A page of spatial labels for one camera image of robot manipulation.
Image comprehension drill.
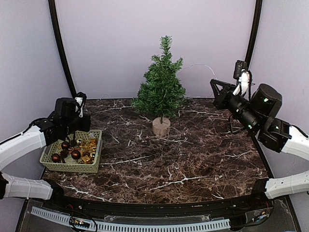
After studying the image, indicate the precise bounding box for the round wooden tree base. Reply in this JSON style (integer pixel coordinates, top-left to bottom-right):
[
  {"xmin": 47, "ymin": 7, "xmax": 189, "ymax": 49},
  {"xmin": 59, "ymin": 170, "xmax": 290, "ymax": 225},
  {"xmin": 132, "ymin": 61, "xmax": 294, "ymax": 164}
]
[{"xmin": 152, "ymin": 117, "xmax": 171, "ymax": 137}]

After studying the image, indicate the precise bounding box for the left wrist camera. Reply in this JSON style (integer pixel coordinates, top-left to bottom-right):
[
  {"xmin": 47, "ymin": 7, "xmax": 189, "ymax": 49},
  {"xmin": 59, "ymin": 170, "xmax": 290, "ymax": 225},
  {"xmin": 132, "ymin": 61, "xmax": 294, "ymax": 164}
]
[{"xmin": 75, "ymin": 92, "xmax": 87, "ymax": 118}]

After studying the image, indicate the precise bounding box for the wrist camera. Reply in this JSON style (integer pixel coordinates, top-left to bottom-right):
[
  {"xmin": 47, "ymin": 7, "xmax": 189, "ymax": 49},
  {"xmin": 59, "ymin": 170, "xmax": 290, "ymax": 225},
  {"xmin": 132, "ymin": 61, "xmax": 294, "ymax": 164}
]
[
  {"xmin": 75, "ymin": 92, "xmax": 87, "ymax": 118},
  {"xmin": 233, "ymin": 60, "xmax": 248, "ymax": 80}
]

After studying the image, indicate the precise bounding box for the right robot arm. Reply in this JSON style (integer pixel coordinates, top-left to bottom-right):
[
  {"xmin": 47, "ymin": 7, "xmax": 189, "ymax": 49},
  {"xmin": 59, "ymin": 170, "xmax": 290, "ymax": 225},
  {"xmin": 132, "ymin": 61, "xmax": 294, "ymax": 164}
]
[{"xmin": 210, "ymin": 79, "xmax": 309, "ymax": 210}]

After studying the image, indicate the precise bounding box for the small green christmas tree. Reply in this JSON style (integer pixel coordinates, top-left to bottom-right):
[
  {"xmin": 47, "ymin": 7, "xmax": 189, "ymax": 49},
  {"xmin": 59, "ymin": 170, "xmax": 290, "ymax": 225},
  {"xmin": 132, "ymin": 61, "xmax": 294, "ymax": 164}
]
[{"xmin": 131, "ymin": 36, "xmax": 186, "ymax": 118}]

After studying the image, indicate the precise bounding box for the black frame post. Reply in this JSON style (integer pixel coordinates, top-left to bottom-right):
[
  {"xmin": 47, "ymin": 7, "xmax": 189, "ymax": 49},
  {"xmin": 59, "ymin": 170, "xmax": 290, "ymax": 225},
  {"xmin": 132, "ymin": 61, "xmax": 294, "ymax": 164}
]
[
  {"xmin": 245, "ymin": 0, "xmax": 263, "ymax": 68},
  {"xmin": 48, "ymin": 0, "xmax": 77, "ymax": 97}
]

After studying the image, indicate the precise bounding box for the gold gift box ornament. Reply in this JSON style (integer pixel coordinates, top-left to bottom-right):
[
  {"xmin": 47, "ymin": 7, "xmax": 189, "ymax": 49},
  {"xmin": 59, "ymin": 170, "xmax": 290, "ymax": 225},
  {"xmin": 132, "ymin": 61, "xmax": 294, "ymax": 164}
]
[{"xmin": 81, "ymin": 155, "xmax": 92, "ymax": 164}]

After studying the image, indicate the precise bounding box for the right black frame post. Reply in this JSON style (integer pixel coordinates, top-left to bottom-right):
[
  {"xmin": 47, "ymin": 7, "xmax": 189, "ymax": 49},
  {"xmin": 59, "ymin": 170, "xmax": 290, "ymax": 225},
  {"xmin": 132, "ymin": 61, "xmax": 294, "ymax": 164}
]
[{"xmin": 245, "ymin": 0, "xmax": 263, "ymax": 68}]

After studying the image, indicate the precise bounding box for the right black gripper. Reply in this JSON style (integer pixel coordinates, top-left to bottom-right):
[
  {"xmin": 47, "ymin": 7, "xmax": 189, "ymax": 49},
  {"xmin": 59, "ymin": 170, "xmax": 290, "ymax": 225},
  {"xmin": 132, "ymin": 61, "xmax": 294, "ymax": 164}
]
[{"xmin": 210, "ymin": 78, "xmax": 260, "ymax": 133}]

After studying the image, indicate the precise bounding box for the white slotted cable duct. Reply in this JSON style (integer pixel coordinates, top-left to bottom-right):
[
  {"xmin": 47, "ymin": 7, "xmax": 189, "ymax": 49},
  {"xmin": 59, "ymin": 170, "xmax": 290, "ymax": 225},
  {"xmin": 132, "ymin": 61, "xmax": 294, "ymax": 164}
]
[{"xmin": 30, "ymin": 206, "xmax": 231, "ymax": 232}]

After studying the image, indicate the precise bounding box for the brown pine cone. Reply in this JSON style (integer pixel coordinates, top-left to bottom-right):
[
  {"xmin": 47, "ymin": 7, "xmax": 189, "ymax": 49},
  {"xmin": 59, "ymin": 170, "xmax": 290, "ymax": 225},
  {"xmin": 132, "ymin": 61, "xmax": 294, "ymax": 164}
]
[{"xmin": 60, "ymin": 150, "xmax": 69, "ymax": 158}]

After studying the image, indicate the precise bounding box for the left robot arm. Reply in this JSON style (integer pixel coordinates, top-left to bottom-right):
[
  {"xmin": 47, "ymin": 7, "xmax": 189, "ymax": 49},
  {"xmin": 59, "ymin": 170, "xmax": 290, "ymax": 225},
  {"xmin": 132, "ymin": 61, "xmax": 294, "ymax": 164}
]
[{"xmin": 0, "ymin": 92, "xmax": 90, "ymax": 211}]

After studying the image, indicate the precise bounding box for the thin wire light string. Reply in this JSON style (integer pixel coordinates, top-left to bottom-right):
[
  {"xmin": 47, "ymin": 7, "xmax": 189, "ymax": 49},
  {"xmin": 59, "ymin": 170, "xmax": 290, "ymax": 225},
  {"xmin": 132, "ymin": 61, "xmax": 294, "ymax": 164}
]
[{"xmin": 180, "ymin": 63, "xmax": 215, "ymax": 80}]

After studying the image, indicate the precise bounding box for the left black frame post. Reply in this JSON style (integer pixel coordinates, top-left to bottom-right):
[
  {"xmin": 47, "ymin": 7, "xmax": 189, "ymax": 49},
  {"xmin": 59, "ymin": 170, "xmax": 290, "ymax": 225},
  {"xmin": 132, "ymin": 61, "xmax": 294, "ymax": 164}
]
[{"xmin": 48, "ymin": 0, "xmax": 77, "ymax": 97}]

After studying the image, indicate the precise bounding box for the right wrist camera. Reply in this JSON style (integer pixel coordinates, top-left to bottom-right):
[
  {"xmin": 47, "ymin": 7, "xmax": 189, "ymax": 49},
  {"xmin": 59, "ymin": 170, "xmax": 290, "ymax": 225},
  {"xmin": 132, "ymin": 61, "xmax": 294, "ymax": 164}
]
[{"xmin": 233, "ymin": 60, "xmax": 248, "ymax": 80}]

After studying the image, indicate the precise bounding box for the brown ball ornament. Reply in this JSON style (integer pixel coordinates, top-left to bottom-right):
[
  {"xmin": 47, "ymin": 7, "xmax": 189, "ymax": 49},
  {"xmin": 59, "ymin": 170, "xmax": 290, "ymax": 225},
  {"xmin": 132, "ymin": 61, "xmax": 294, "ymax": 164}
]
[
  {"xmin": 51, "ymin": 153, "xmax": 61, "ymax": 163},
  {"xmin": 61, "ymin": 141, "xmax": 70, "ymax": 150},
  {"xmin": 71, "ymin": 150, "xmax": 81, "ymax": 160}
]

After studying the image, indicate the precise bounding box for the green perforated plastic basket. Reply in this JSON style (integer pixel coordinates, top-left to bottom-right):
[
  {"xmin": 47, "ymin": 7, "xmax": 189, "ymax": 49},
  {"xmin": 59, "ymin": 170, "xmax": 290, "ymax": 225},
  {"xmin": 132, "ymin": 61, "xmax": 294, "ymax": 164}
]
[{"xmin": 40, "ymin": 130, "xmax": 103, "ymax": 173}]

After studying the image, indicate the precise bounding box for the black front rail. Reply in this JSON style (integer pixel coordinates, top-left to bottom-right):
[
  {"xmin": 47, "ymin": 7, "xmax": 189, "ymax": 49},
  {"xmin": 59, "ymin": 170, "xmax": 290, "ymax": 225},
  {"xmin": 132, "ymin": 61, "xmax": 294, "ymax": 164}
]
[{"xmin": 43, "ymin": 195, "xmax": 274, "ymax": 218}]

